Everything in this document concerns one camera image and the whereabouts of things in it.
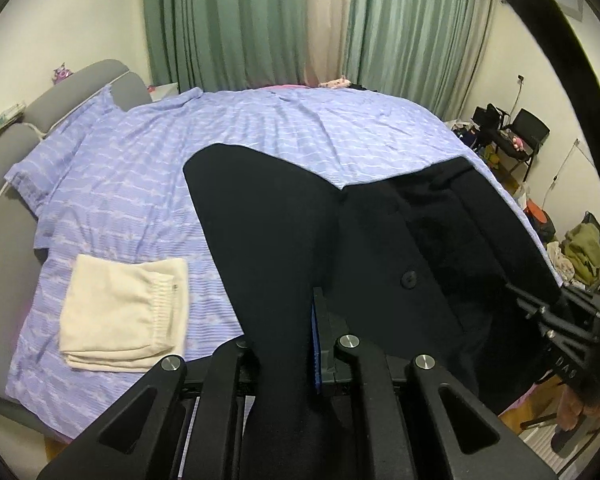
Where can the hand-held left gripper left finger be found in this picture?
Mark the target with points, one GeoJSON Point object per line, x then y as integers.
{"type": "Point", "coordinates": [145, 410]}

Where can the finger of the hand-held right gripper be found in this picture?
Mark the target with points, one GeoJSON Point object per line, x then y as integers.
{"type": "Point", "coordinates": [535, 300]}
{"type": "Point", "coordinates": [565, 332]}

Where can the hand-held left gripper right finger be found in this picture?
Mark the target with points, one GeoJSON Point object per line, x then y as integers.
{"type": "Point", "coordinates": [318, 355]}

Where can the black pants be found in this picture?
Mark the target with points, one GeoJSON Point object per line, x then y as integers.
{"type": "Point", "coordinates": [330, 240]}

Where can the person's right hand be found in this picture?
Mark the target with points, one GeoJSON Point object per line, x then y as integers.
{"type": "Point", "coordinates": [577, 407]}

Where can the pile of green clothes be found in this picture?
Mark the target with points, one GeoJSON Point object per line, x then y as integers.
{"type": "Point", "coordinates": [587, 250]}

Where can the orange bag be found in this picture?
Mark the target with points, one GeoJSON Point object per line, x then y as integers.
{"type": "Point", "coordinates": [539, 212]}

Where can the cream folded cloth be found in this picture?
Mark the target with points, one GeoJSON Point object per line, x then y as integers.
{"type": "Point", "coordinates": [125, 312]}

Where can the black folding chair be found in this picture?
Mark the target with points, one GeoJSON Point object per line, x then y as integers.
{"type": "Point", "coordinates": [525, 132]}

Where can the bed with purple sheet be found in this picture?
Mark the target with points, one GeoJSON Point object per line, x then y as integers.
{"type": "Point", "coordinates": [130, 170]}

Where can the pink plush toy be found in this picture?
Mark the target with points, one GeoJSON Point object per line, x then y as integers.
{"type": "Point", "coordinates": [336, 82]}

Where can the grey padded headboard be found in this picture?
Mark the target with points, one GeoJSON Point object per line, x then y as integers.
{"type": "Point", "coordinates": [25, 150]}

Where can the white nightstand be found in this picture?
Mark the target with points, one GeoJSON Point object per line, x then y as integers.
{"type": "Point", "coordinates": [162, 92]}

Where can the tissue pack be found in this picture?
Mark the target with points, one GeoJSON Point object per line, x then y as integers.
{"type": "Point", "coordinates": [10, 114]}

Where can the beige sheer curtain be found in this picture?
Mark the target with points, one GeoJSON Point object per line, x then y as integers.
{"type": "Point", "coordinates": [327, 20]}

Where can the green curtain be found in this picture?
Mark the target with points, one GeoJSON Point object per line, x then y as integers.
{"type": "Point", "coordinates": [240, 25]}

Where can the purple plush toy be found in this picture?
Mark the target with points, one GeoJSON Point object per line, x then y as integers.
{"type": "Point", "coordinates": [62, 74]}

